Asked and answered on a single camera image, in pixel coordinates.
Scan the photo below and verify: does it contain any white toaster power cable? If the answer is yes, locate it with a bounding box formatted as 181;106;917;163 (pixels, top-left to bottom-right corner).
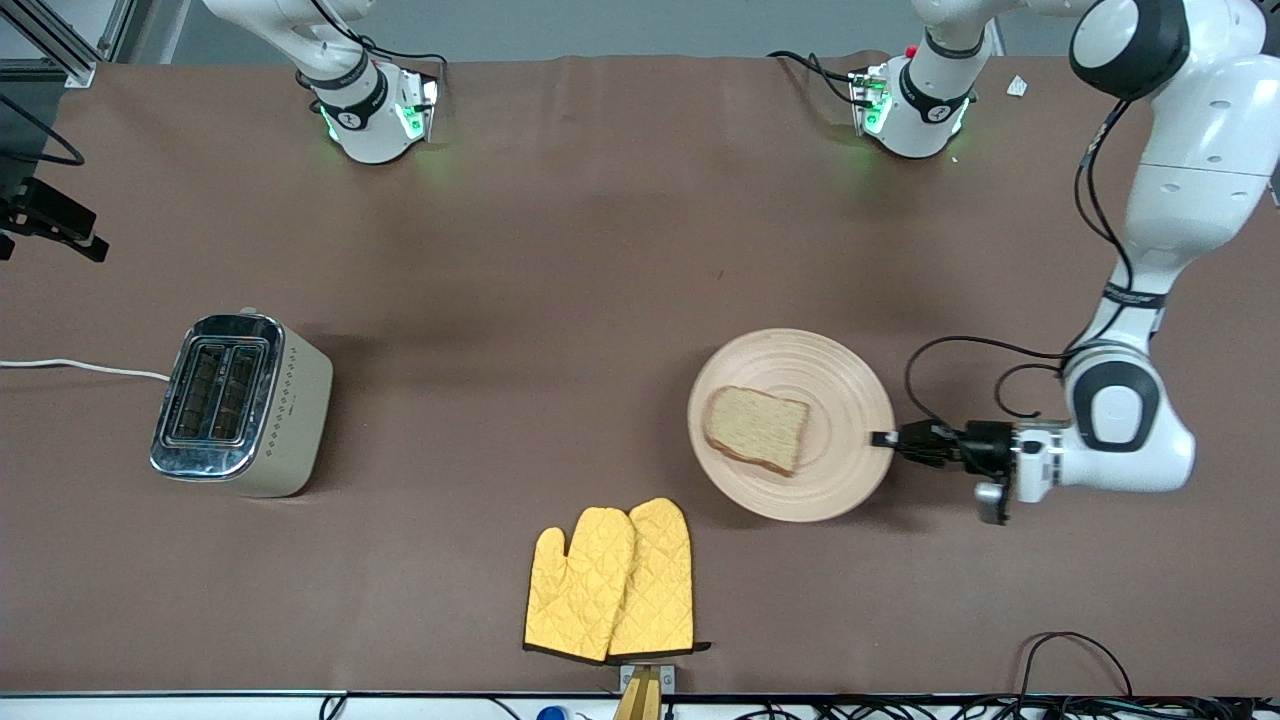
0;358;171;383

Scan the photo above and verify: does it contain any silver beige two-slot toaster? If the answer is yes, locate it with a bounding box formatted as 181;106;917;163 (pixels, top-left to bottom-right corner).
150;308;334;498

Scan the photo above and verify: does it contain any black cable bundle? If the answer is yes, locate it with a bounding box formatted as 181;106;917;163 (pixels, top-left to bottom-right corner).
740;695;1280;720

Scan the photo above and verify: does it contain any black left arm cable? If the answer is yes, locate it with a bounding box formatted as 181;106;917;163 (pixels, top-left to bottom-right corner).
905;98;1136;429

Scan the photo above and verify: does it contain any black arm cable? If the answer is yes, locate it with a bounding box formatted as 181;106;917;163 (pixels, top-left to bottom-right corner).
0;95;84;167
905;98;1136;429

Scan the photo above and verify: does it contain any aluminium frame profile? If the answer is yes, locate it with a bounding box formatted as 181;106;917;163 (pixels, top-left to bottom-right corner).
0;0;131;89

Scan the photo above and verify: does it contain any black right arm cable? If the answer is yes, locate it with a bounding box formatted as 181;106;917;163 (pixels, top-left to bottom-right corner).
0;95;84;167

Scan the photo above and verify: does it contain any black looped cable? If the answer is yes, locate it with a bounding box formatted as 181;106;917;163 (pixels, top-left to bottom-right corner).
1015;631;1136;701

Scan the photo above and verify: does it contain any yellow quilted oven mitt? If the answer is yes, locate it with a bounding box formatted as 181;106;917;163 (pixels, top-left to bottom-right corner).
524;507;636;663
608;497;711;658

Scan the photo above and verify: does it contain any brown bread slice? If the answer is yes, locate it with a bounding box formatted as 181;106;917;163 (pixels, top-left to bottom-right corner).
703;386;810;476

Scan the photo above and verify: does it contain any round wooden plate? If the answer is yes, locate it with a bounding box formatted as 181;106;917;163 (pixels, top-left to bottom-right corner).
687;328;896;523

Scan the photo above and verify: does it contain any green lit base connector bracket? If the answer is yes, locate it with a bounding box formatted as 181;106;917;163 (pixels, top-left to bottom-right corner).
398;72;443;143
848;65;893;138

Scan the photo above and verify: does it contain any black base cable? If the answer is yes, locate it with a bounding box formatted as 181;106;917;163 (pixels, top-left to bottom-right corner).
767;50;863;107
355;38;449;71

